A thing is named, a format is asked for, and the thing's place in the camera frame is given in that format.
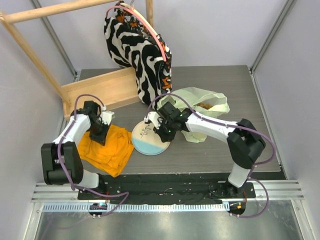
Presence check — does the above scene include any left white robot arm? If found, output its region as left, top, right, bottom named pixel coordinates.
left=40, top=101, right=114, bottom=200

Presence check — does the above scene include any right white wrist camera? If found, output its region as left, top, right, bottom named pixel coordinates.
left=144, top=111, right=163, bottom=130

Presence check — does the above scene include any cream and blue ceramic plate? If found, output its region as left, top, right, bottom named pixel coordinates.
left=131, top=121, right=171, bottom=156

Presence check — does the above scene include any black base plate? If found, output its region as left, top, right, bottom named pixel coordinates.
left=77, top=172, right=257, bottom=204

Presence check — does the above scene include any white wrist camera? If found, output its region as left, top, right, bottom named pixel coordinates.
left=99, top=106, right=115, bottom=126
left=144, top=111, right=163, bottom=130

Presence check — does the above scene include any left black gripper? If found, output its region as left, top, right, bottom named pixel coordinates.
left=88, top=120, right=111, bottom=146

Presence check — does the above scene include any wooden tray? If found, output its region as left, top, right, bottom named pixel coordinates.
left=62, top=67, right=141, bottom=119

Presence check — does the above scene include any white slotted cable duct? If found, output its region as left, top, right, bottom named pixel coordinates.
left=42, top=202, right=230, bottom=213

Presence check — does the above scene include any orange cloth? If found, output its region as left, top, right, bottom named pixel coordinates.
left=77, top=124, right=134, bottom=178

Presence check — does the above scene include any zebra print tote bag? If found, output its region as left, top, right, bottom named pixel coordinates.
left=103, top=0, right=172, bottom=109

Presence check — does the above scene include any green avocado print plastic bag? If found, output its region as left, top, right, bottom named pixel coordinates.
left=157, top=87, right=230, bottom=143

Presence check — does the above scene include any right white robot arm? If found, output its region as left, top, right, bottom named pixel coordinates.
left=144, top=102, right=266, bottom=198

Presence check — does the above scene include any wooden rack frame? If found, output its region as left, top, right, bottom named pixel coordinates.
left=0, top=0, right=155, bottom=106

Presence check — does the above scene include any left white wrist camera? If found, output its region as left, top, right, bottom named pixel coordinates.
left=99, top=106, right=115, bottom=126

